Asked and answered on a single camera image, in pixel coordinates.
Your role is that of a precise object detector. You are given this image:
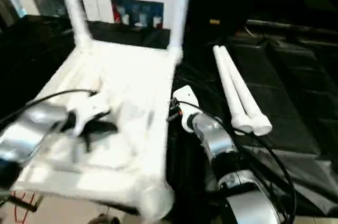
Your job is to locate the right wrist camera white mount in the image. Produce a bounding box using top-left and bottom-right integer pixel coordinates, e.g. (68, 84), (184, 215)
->
(173, 85), (200, 133)

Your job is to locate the black plastic mat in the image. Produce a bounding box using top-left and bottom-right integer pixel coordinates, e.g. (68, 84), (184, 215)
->
(0, 14), (338, 217)

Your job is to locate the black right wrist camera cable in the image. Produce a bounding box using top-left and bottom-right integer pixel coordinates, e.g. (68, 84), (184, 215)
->
(179, 101), (297, 222)

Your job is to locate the white plastic table leg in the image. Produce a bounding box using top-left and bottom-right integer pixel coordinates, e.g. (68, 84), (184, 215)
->
(213, 45), (253, 136)
(57, 0), (95, 48)
(219, 45), (273, 136)
(165, 0), (195, 66)

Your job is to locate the white plastic table top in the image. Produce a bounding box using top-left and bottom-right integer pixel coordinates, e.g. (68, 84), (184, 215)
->
(10, 38), (183, 221)

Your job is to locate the black left wrist camera cable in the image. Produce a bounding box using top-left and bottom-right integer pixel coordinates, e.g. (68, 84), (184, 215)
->
(0, 89), (97, 125)

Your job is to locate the long grey metal bar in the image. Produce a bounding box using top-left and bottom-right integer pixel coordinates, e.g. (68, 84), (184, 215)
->
(247, 19), (338, 34)

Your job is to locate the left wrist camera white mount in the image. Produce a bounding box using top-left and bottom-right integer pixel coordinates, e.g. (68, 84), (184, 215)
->
(67, 93), (112, 138)

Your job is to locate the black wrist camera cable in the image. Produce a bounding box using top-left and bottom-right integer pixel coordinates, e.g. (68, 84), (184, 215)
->
(0, 89), (97, 125)
(179, 101), (297, 222)

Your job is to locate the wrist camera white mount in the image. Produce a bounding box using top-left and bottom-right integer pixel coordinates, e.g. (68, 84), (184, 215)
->
(67, 93), (112, 138)
(173, 85), (200, 133)

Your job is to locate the black case with yellow label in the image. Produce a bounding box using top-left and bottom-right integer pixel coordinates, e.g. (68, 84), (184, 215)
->
(189, 0), (246, 37)

